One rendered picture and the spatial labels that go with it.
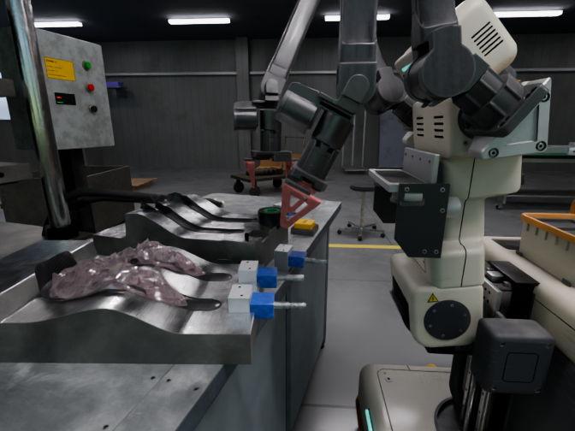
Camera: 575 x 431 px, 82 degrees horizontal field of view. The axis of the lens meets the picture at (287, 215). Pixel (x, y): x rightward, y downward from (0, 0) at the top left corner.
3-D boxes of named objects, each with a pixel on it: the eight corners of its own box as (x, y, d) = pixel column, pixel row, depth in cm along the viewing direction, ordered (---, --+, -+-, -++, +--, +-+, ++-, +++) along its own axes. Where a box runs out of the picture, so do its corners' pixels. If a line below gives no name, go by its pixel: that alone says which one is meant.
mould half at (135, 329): (264, 286, 76) (263, 240, 73) (251, 364, 51) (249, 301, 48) (50, 284, 77) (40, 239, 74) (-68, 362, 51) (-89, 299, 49)
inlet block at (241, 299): (305, 311, 60) (305, 284, 59) (306, 327, 56) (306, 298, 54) (234, 310, 61) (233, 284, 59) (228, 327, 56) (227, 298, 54)
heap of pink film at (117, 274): (209, 268, 71) (206, 233, 69) (182, 314, 54) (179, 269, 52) (90, 268, 72) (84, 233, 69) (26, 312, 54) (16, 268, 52)
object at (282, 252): (328, 268, 85) (328, 248, 84) (324, 276, 81) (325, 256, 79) (280, 262, 89) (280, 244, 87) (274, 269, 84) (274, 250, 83)
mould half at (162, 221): (288, 242, 104) (288, 201, 100) (255, 278, 80) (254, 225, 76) (156, 227, 118) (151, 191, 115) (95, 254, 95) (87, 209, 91)
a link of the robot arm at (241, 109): (278, 78, 83) (274, 92, 92) (233, 76, 81) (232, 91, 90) (281, 124, 83) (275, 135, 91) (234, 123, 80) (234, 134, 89)
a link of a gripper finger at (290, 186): (263, 221, 54) (289, 171, 52) (269, 210, 61) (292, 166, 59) (300, 240, 55) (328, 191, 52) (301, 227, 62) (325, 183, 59)
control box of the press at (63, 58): (148, 355, 171) (107, 44, 132) (100, 399, 144) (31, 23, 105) (115, 346, 178) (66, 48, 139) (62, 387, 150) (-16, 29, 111)
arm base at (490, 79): (552, 88, 47) (505, 96, 58) (511, 51, 46) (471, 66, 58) (506, 138, 49) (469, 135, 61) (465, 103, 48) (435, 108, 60)
